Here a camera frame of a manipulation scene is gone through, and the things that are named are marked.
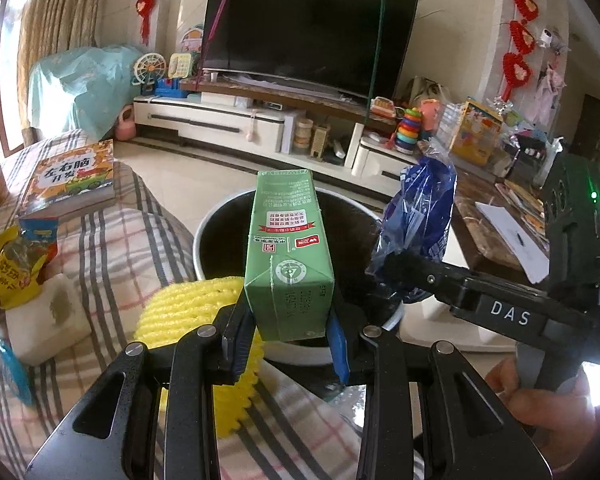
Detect black television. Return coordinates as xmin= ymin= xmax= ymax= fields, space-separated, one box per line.
xmin=200 ymin=0 xmax=420 ymax=101

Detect yellow snack bag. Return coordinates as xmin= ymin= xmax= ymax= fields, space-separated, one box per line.
xmin=0 ymin=225 xmax=48 ymax=311

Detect rainbow stacking ring toy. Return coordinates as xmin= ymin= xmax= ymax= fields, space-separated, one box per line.
xmin=395 ymin=107 xmax=425 ymax=153

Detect green thin stick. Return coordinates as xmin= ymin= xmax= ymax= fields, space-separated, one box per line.
xmin=367 ymin=0 xmax=387 ymax=126

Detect white flat box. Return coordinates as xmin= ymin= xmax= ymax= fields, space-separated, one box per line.
xmin=202 ymin=92 xmax=256 ymax=108

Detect white tissue pack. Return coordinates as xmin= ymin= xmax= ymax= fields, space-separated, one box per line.
xmin=5 ymin=276 xmax=93 ymax=366

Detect blue plastic bag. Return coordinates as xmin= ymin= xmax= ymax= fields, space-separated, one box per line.
xmin=365 ymin=137 xmax=458 ymax=306

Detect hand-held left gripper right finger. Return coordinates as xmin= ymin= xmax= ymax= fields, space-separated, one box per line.
xmin=326 ymin=305 xmax=551 ymax=480

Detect white security camera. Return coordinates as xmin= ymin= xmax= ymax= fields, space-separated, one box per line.
xmin=540 ymin=27 xmax=571 ymax=53

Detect white paper sheet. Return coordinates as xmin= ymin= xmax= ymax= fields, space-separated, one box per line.
xmin=475 ymin=200 xmax=551 ymax=283

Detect beige stacked jars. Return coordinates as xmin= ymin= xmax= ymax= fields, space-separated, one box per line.
xmin=292 ymin=119 xmax=315 ymax=153

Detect yellow colourful box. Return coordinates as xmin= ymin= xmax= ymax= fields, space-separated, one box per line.
xmin=450 ymin=100 xmax=503 ymax=166

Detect white TV cabinet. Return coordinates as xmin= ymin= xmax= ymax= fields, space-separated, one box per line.
xmin=131 ymin=79 xmax=433 ymax=188

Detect pile of colourful booklets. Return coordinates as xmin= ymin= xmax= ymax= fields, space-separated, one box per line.
xmin=495 ymin=180 xmax=551 ymax=241

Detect brown marble sideboard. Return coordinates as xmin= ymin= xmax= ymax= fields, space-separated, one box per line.
xmin=405 ymin=160 xmax=551 ymax=356

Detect beige tote bag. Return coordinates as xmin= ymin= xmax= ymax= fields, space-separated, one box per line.
xmin=407 ymin=76 xmax=451 ymax=111

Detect ferris wheel toy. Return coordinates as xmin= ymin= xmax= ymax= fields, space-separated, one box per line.
xmin=132 ymin=51 xmax=168 ymax=96

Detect teal covered furniture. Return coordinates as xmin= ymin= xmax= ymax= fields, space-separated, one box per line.
xmin=28 ymin=45 xmax=146 ymax=143

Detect white teal wrapper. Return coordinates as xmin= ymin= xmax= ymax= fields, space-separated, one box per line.
xmin=0 ymin=307 xmax=33 ymax=406

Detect pink thin stick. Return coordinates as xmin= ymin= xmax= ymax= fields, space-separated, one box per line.
xmin=198 ymin=0 xmax=238 ymax=92

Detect red white toy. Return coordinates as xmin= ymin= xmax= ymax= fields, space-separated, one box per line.
xmin=370 ymin=96 xmax=398 ymax=121

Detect green drink carton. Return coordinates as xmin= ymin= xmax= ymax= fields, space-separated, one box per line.
xmin=243 ymin=169 xmax=336 ymax=345

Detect pink hanging garment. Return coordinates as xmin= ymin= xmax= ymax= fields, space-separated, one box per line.
xmin=537 ymin=65 xmax=566 ymax=121

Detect colourful children's book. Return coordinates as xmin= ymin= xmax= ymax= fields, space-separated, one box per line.
xmin=17 ymin=139 xmax=118 ymax=221

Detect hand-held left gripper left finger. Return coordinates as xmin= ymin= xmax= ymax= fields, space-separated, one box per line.
xmin=25 ymin=287 xmax=261 ymax=480

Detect person's right hand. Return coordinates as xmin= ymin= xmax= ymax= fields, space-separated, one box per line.
xmin=485 ymin=355 xmax=598 ymax=456

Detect clear plastic drawer box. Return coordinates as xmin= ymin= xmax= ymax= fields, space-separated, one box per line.
xmin=437 ymin=105 xmax=466 ymax=146

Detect beige curtain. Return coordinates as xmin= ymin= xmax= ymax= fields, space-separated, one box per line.
xmin=17 ymin=0 xmax=103 ymax=131

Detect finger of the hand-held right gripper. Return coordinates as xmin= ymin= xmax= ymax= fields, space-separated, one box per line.
xmin=377 ymin=251 xmax=481 ymax=306

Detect black cosmetic organizer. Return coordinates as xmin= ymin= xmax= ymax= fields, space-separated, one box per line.
xmin=502 ymin=132 xmax=563 ymax=181

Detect yellow toy telephone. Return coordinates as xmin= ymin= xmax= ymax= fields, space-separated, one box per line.
xmin=167 ymin=52 xmax=193 ymax=79

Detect pink kettle toy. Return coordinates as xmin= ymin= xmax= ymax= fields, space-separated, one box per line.
xmin=115 ymin=105 xmax=137 ymax=142

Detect yellow foam fruit net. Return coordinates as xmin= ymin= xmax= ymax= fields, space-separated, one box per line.
xmin=132 ymin=275 xmax=266 ymax=441

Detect pink toy case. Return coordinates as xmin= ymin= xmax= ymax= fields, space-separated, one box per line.
xmin=420 ymin=99 xmax=443 ymax=133

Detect white trash bin black liner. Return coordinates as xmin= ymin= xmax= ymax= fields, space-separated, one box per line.
xmin=192 ymin=190 xmax=406 ymax=366

